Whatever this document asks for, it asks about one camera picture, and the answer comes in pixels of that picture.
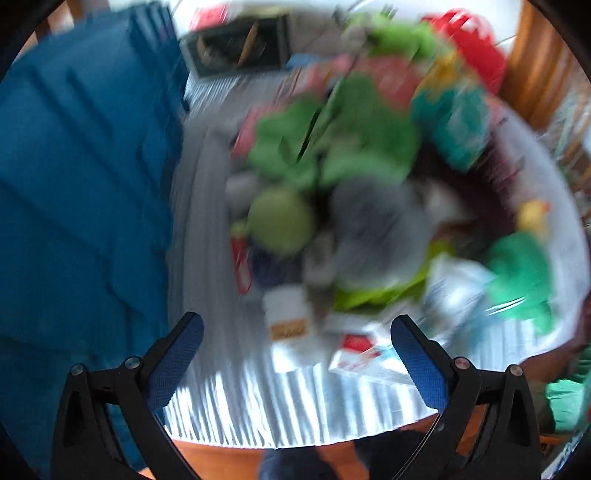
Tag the black gift box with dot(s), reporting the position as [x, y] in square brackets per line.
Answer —
[231, 46]

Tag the yellow duck plush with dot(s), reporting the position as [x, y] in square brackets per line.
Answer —
[533, 214]

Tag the small pink packet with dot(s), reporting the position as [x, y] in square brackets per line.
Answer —
[210, 18]

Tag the maroon patterned knit hat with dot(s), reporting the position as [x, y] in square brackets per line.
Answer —
[485, 198]

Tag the teal packet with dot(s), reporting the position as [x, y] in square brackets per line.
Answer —
[452, 124]

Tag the pink tissue pack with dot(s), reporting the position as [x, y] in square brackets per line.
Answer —
[392, 76]

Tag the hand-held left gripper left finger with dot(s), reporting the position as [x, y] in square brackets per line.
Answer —
[175, 360]

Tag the red plastic carry case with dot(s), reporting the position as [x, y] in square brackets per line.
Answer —
[480, 55]

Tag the wooden bedpost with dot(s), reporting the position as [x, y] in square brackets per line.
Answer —
[531, 60]

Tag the green leaf-shaped plush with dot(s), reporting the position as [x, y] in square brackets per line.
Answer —
[351, 134]

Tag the dark green plush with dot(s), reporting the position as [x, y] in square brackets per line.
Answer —
[521, 277]

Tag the grey fluffy item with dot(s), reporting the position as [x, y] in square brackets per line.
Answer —
[378, 230]

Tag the green frog plush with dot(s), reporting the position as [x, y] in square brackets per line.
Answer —
[392, 34]

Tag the light green round plush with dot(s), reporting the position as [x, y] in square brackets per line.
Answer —
[279, 221]

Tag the lime green bag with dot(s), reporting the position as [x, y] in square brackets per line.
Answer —
[374, 293]

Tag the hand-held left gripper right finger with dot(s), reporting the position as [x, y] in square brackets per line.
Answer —
[418, 364]

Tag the blue plastic storage crate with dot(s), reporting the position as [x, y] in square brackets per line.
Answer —
[69, 184]

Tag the silver foil pouch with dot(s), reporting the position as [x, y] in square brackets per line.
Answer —
[457, 286]

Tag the white box orange label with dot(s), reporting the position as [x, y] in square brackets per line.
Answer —
[286, 314]

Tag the red and white box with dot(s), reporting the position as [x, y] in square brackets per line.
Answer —
[355, 355]

